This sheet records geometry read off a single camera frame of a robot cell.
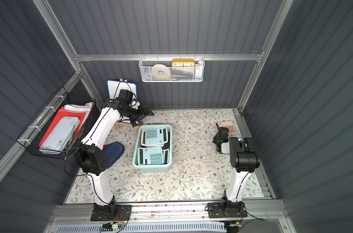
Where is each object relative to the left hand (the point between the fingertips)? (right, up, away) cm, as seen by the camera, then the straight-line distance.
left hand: (151, 118), depth 85 cm
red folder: (-46, +3, -6) cm, 47 cm away
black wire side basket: (-46, -10, -24) cm, 53 cm away
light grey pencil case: (-38, -9, -19) cm, 44 cm away
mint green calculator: (+3, -11, +4) cm, 12 cm away
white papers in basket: (-35, +5, -6) cm, 35 cm away
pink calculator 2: (+54, -4, +23) cm, 59 cm away
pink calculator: (-6, -14, +3) cm, 15 cm away
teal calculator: (0, -22, -2) cm, 22 cm away
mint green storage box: (+5, -29, -3) cm, 29 cm away
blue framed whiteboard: (-26, +21, +9) cm, 34 cm away
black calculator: (+9, -20, +2) cm, 22 cm away
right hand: (+47, -7, +17) cm, 51 cm away
